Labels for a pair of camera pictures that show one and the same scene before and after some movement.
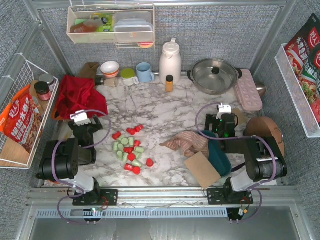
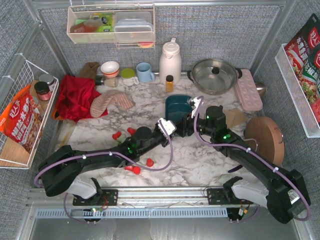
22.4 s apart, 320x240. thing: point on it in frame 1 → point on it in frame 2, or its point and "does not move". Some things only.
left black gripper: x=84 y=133 → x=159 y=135
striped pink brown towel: x=190 y=143 → x=100 y=104
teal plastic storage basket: x=217 y=156 → x=177 y=107
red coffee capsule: x=149 y=162 does not move
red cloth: x=78 y=94 does not move
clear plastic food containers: x=133 y=27 does not move
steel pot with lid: x=213 y=76 does not move
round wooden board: x=262 y=126 does not move
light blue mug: x=143 y=70 does not move
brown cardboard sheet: x=203 y=168 → x=234 y=117
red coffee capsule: x=131 y=131 does not move
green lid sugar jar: x=128 y=77 does not move
